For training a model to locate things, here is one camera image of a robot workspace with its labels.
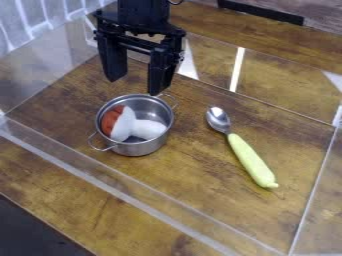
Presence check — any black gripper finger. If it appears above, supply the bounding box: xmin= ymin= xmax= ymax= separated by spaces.
xmin=96 ymin=32 xmax=128 ymax=82
xmin=149 ymin=48 xmax=183 ymax=96

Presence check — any spoon with yellow handle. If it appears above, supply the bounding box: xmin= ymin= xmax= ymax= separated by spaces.
xmin=206 ymin=107 xmax=279 ymax=189

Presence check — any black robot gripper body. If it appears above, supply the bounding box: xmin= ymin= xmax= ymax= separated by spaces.
xmin=94 ymin=0 xmax=186 ymax=55

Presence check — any small silver pot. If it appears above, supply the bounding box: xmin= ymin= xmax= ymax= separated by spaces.
xmin=87 ymin=93 xmax=178 ymax=157

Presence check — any red and white toy mushroom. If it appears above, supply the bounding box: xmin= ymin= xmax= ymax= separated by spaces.
xmin=100 ymin=105 xmax=167 ymax=142

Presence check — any black bar on table edge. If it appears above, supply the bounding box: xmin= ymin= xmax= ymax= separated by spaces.
xmin=217 ymin=0 xmax=305 ymax=26

